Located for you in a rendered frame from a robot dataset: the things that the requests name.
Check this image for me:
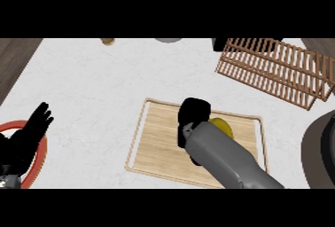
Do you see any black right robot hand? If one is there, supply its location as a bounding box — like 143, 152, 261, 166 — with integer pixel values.
177, 97, 212, 167

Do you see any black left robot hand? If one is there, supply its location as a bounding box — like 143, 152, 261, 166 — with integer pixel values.
0, 101, 56, 177

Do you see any pale wooden tray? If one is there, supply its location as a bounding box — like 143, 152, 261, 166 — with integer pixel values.
124, 98, 270, 190

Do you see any brown wooden tiered shelf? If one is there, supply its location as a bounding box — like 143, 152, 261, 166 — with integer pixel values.
214, 38, 335, 112

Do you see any red round plate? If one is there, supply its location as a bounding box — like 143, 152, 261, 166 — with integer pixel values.
0, 120, 48, 190

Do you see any yellow vegetable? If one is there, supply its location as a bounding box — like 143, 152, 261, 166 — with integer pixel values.
208, 117, 236, 140

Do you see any grey round object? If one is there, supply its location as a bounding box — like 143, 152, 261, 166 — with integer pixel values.
153, 38, 183, 44

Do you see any dark grey round appliance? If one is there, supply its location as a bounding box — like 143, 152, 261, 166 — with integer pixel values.
299, 109, 335, 190

